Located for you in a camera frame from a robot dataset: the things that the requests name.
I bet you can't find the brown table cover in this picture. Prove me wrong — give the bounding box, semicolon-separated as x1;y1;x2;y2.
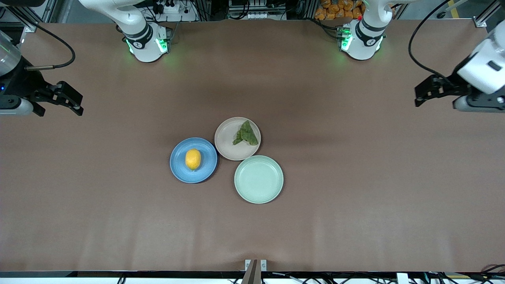
0;18;505;273

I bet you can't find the beige plate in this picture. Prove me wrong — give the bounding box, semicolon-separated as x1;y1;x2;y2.
214;117;262;161

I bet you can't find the white power strip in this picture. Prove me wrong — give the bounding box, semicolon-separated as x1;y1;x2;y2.
152;0;186;14

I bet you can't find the green lettuce leaf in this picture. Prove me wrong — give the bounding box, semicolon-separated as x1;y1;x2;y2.
232;120;259;146

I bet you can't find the yellow lemon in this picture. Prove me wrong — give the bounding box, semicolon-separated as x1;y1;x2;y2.
185;148;202;171

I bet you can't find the bag of orange items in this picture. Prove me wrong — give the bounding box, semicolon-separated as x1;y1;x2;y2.
314;0;363;21

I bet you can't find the aluminium frame profile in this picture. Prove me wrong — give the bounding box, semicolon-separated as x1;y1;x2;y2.
475;0;505;24

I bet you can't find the metal table edge bracket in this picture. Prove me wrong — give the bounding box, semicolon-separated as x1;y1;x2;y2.
245;259;267;284

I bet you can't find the blue plate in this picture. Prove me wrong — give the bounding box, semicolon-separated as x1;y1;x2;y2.
170;137;218;184

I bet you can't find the light green plate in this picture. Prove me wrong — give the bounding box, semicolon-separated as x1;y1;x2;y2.
234;155;284;204

